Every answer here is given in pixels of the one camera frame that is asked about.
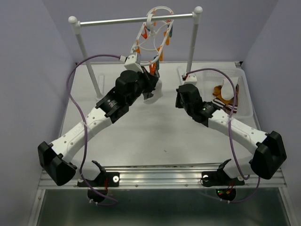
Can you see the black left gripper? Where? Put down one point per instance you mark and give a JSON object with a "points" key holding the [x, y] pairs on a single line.
{"points": [[151, 80]]}

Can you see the white clip hanger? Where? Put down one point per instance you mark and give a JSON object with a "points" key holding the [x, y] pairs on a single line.
{"points": [[152, 37]]}

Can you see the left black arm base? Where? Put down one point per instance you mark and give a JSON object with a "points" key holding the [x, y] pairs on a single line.
{"points": [[97, 176]]}

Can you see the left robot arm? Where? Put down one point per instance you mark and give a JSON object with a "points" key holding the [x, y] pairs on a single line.
{"points": [[55, 158]]}

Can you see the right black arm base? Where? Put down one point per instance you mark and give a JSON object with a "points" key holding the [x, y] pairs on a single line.
{"points": [[211, 180]]}

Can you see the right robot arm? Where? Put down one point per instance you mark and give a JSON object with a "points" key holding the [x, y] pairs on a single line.
{"points": [[267, 149]]}

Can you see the white plastic basket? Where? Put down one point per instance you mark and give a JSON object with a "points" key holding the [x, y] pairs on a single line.
{"points": [[214, 86]]}

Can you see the mustard yellow sock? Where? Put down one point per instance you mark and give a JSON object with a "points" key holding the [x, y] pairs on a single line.
{"points": [[217, 91]]}

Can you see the striped maroon white sock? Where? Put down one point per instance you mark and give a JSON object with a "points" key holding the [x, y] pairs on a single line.
{"points": [[227, 106]]}

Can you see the white clothes rack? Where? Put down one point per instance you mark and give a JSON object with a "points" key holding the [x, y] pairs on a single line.
{"points": [[113, 39]]}

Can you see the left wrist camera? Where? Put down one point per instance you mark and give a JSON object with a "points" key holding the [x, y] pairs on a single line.
{"points": [[133, 62]]}

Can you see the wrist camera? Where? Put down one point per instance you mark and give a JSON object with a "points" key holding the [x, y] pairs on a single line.
{"points": [[189, 79], [133, 62]]}

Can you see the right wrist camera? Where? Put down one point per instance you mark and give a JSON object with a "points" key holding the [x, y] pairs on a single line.
{"points": [[189, 79]]}

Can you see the aluminium rail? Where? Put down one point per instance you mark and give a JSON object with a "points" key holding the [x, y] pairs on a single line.
{"points": [[168, 177]]}

